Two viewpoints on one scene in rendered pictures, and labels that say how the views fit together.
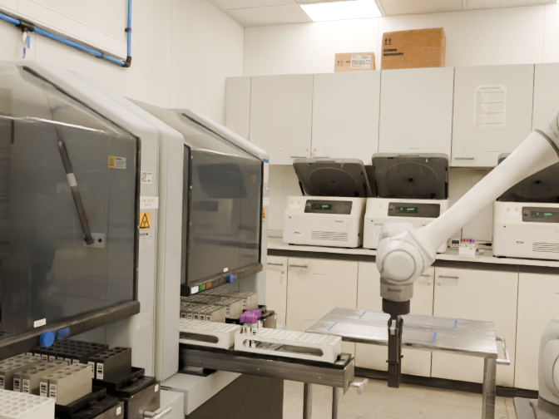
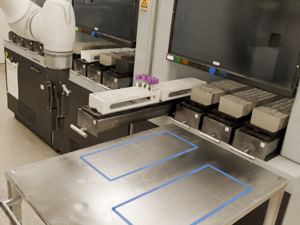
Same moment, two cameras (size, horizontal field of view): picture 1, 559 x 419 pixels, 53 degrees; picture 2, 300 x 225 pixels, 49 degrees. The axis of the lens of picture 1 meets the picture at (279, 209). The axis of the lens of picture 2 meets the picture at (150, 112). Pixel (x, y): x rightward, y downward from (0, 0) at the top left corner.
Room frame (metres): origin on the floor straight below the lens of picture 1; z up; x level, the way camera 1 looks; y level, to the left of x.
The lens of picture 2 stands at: (2.25, -1.13, 1.28)
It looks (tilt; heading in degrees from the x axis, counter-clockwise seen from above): 21 degrees down; 116
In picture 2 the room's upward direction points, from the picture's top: 6 degrees clockwise
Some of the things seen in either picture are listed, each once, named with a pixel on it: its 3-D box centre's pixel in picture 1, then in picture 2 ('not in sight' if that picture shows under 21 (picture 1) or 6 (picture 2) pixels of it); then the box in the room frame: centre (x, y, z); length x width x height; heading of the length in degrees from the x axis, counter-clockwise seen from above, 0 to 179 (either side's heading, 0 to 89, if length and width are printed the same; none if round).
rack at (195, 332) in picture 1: (190, 333); (178, 89); (1.70, 0.26, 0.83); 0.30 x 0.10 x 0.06; 71
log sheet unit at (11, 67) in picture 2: not in sight; (10, 77); (0.01, 0.73, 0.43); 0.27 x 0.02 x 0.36; 161
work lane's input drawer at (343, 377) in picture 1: (243, 357); (149, 106); (1.64, 0.09, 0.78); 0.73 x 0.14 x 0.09; 71
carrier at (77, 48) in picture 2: not in sight; (78, 49); (0.89, 0.53, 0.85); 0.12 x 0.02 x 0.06; 161
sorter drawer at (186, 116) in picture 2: not in sight; (230, 102); (1.92, 0.42, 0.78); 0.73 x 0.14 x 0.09; 71
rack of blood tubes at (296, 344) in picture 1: (287, 345); (126, 99); (1.60, -0.03, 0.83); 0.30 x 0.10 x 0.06; 71
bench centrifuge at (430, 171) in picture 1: (409, 201); not in sight; (4.04, -0.94, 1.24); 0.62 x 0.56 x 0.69; 161
